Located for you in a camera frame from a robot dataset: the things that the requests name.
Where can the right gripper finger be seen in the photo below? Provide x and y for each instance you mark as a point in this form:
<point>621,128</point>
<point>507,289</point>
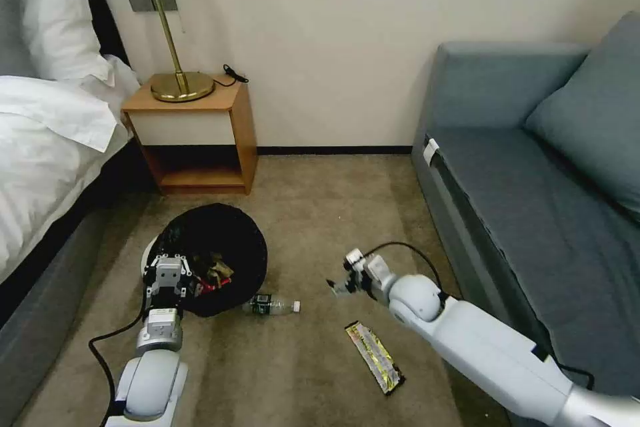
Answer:
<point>340,288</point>

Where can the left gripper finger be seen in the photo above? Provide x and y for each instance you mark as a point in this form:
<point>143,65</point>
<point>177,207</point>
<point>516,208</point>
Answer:
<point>188,274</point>
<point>153,272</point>

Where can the white trash bin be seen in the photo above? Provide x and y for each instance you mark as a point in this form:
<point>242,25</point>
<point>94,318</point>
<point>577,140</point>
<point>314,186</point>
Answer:
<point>240,242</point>

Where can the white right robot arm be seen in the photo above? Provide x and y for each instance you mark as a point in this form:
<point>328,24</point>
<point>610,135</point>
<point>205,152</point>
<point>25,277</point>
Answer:
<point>480,342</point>

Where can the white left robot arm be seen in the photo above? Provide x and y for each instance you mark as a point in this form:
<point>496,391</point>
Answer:
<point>150,382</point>

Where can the red crumpled wrapper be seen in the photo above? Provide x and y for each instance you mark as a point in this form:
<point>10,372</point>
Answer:
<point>217,283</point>

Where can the gold crumpled wrapper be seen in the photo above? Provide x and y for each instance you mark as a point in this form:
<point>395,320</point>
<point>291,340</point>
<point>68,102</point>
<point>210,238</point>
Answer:
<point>220,266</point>

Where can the clear plastic bottle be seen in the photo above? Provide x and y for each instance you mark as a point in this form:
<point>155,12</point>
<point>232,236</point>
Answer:
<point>272,305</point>

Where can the yellow black snack wrapper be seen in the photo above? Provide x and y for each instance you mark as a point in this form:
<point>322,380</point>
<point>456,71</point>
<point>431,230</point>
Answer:
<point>372,354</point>

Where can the white sofa tag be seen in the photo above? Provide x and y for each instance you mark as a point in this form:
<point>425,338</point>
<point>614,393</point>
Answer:
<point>430,151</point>

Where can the wooden nightstand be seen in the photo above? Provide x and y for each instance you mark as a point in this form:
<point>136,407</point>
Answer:
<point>195,119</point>

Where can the white duvet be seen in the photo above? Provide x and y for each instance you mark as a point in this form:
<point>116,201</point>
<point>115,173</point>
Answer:
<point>45,147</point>

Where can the blue-grey sofa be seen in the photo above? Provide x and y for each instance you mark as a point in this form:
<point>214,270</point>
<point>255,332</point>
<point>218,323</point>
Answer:
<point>525,227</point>

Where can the black headboard panel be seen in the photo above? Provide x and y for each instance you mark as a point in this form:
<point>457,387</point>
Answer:
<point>107,21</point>

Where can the blue-grey sofa cushion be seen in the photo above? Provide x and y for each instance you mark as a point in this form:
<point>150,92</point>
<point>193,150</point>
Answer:
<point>595,137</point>

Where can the white pillow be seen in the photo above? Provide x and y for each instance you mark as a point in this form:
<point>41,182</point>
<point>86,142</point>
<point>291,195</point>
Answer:
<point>60,16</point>

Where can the grey upholstered headboard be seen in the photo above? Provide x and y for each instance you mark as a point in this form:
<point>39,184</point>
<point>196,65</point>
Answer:
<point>12,21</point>

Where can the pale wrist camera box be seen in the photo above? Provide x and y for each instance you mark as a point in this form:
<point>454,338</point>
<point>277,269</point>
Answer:
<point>169,274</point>
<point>354,257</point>

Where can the grey wall switch plate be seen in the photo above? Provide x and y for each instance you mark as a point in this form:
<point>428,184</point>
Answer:
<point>142,2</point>

